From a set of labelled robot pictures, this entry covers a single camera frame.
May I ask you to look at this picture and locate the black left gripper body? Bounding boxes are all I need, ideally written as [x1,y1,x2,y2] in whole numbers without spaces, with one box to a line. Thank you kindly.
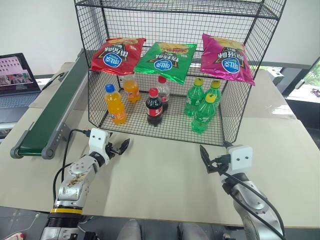
[105,141,121,159]

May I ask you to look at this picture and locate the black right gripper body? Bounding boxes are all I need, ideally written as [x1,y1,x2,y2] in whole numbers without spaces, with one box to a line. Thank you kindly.
[209,154,232,175]

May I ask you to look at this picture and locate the orange soda bottle blue cap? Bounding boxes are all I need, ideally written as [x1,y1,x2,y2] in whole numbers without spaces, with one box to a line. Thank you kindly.
[104,84,127,126]
[122,74,141,104]

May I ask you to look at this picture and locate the green soda bottle yellow cap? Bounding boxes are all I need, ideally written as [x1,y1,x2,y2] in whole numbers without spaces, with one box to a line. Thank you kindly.
[191,92,217,134]
[208,79,223,109]
[184,77,206,118]

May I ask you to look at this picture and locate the cola bottle red cap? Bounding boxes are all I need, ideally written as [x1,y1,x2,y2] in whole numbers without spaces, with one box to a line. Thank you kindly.
[145,87,164,128]
[156,76,172,112]

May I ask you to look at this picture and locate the red potato chip bag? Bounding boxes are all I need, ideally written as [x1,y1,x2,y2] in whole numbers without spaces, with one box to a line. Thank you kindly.
[90,37,147,77]

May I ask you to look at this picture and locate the magenta potato chip bag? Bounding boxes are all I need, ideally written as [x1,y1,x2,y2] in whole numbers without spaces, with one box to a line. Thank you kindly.
[199,33,256,87]

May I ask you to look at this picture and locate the green potato chip bag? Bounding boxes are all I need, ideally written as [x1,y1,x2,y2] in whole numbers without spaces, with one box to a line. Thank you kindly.
[133,41,198,85]

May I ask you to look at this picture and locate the open laptop computer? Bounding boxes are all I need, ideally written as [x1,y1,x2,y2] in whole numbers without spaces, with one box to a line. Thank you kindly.
[0,52,42,124]

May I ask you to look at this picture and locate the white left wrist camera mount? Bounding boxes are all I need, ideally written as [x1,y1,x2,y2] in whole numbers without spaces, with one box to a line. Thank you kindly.
[88,127,111,166]

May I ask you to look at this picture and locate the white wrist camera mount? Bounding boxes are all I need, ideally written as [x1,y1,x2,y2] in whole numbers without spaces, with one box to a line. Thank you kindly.
[226,144,254,175]
[88,127,111,166]

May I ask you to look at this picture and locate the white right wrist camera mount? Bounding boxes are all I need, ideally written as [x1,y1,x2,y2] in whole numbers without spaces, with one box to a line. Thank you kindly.
[226,144,254,175]

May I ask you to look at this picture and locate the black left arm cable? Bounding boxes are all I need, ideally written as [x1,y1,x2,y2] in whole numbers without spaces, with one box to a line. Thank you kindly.
[51,128,92,204]

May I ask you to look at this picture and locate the green conveyor belt grey frame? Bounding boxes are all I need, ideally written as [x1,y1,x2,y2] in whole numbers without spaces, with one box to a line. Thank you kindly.
[9,48,94,161]

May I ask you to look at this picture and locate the black cable with connector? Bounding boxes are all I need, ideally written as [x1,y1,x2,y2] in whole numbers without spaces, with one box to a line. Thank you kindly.
[40,70,69,92]

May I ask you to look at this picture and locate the black wire mesh rack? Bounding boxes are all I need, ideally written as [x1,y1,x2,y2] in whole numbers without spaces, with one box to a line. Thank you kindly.
[74,0,287,147]

